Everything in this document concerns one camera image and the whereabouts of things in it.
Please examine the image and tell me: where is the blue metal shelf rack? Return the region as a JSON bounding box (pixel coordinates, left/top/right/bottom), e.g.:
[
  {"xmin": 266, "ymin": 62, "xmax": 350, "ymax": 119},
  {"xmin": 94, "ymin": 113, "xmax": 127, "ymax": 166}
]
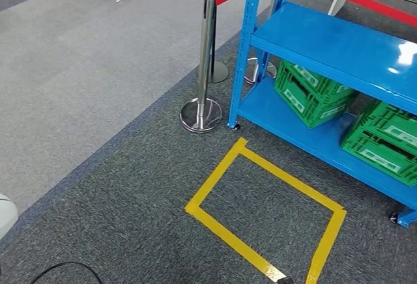
[{"xmin": 227, "ymin": 0, "xmax": 417, "ymax": 229}]

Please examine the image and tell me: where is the black pole stanchion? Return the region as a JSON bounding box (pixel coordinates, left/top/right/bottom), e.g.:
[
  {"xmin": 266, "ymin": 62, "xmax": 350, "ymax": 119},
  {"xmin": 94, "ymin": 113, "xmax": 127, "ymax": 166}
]
[{"xmin": 199, "ymin": 0, "xmax": 230, "ymax": 85}]

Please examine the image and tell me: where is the yellow floor tape square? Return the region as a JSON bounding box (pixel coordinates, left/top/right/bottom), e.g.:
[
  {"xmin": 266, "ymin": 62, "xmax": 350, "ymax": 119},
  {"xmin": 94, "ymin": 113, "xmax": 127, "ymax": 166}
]
[{"xmin": 184, "ymin": 137, "xmax": 348, "ymax": 284}]

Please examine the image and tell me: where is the green plastic crate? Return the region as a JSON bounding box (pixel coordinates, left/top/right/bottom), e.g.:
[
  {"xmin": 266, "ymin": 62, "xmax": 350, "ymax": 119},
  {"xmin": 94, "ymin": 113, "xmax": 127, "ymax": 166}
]
[
  {"xmin": 274, "ymin": 59, "xmax": 359, "ymax": 130},
  {"xmin": 340, "ymin": 99, "xmax": 417, "ymax": 188}
]

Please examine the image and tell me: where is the chrome stanchion post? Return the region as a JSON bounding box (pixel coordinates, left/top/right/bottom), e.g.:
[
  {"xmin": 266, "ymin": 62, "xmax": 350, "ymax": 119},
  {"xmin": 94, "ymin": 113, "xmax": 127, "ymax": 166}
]
[
  {"xmin": 244, "ymin": 57, "xmax": 277, "ymax": 86},
  {"xmin": 180, "ymin": 0, "xmax": 223, "ymax": 134}
]

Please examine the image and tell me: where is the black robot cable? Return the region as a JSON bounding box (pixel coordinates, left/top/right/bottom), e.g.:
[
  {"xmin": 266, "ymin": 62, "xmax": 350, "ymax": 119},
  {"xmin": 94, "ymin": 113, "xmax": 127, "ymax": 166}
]
[{"xmin": 29, "ymin": 261, "xmax": 103, "ymax": 284}]

